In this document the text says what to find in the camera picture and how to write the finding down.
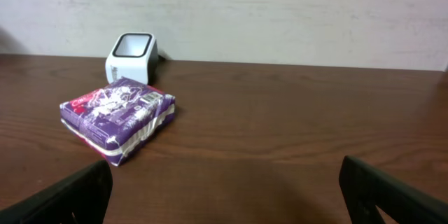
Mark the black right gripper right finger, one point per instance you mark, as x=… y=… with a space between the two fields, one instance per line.
x=366 y=190

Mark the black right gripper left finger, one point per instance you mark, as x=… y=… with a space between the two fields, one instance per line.
x=82 y=197

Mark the purple snack package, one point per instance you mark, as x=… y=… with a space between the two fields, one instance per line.
x=118 y=119

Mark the white barcode scanner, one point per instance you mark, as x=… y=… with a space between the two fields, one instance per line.
x=134 y=56

